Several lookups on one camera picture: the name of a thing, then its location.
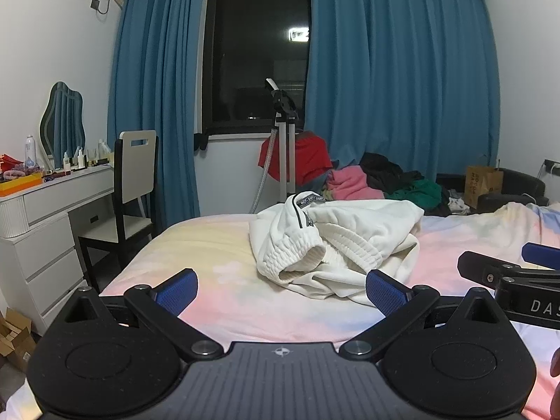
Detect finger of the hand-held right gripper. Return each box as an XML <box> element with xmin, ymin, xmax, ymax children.
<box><xmin>457</xmin><ymin>251</ymin><xmax>560</xmax><ymax>290</ymax></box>
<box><xmin>522</xmin><ymin>242</ymin><xmax>560</xmax><ymax>271</ymax></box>

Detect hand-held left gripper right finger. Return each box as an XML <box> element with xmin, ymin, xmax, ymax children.
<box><xmin>340</xmin><ymin>270</ymin><xmax>504</xmax><ymax>362</ymax></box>

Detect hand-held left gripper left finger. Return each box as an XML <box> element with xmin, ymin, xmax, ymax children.
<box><xmin>61</xmin><ymin>268</ymin><xmax>224</xmax><ymax>362</ymax></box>

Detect white sweatshirt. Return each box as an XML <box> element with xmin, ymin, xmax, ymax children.
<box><xmin>248</xmin><ymin>191</ymin><xmax>425</xmax><ymax>307</ymax></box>

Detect person's right hand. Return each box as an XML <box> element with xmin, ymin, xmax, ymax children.
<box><xmin>550</xmin><ymin>347</ymin><xmax>560</xmax><ymax>420</ymax></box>

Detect black sofa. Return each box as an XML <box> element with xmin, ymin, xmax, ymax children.
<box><xmin>435</xmin><ymin>167</ymin><xmax>550</xmax><ymax>217</ymax></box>

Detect brown paper bag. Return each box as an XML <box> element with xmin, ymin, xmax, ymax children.
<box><xmin>464</xmin><ymin>165</ymin><xmax>504</xmax><ymax>208</ymax></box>

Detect green cloth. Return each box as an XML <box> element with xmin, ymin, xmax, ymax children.
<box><xmin>385</xmin><ymin>178</ymin><xmax>442</xmax><ymax>208</ymax></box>

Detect pink cloth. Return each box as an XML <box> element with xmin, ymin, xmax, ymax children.
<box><xmin>327</xmin><ymin>166</ymin><xmax>386</xmax><ymax>202</ymax></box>

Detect black cloth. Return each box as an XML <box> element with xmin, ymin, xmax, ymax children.
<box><xmin>359</xmin><ymin>152</ymin><xmax>423</xmax><ymax>195</ymax></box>

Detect white and black chair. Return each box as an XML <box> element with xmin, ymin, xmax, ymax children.
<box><xmin>78</xmin><ymin>130</ymin><xmax>159</xmax><ymax>292</ymax></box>

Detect white dressing table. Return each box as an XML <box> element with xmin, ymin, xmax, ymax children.
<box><xmin>0</xmin><ymin>164</ymin><xmax>117</xmax><ymax>337</ymax></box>

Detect red cloth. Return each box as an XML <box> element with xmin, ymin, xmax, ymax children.
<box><xmin>257</xmin><ymin>131</ymin><xmax>334</xmax><ymax>182</ymax></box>

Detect cardboard boxes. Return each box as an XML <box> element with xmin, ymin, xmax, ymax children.
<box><xmin>0</xmin><ymin>308</ymin><xmax>38</xmax><ymax>372</ymax></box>

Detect white tripod stand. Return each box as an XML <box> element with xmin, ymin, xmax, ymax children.
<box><xmin>251</xmin><ymin>78</ymin><xmax>300</xmax><ymax>215</ymax></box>

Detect orange tray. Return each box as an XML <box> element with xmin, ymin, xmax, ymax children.
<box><xmin>0</xmin><ymin>170</ymin><xmax>43</xmax><ymax>197</ymax></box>

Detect blue curtain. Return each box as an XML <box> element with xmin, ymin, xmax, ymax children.
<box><xmin>304</xmin><ymin>0</ymin><xmax>502</xmax><ymax>195</ymax></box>
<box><xmin>106</xmin><ymin>0</ymin><xmax>208</xmax><ymax>233</ymax></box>

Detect silver spray bottle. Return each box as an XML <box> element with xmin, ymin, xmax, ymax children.
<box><xmin>24</xmin><ymin>135</ymin><xmax>38</xmax><ymax>172</ymax></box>

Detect wavy vanity mirror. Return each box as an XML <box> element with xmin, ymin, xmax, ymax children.
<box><xmin>39</xmin><ymin>81</ymin><xmax>87</xmax><ymax>169</ymax></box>

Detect dark window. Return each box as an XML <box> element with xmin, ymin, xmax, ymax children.
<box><xmin>201</xmin><ymin>0</ymin><xmax>312</xmax><ymax>137</ymax></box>

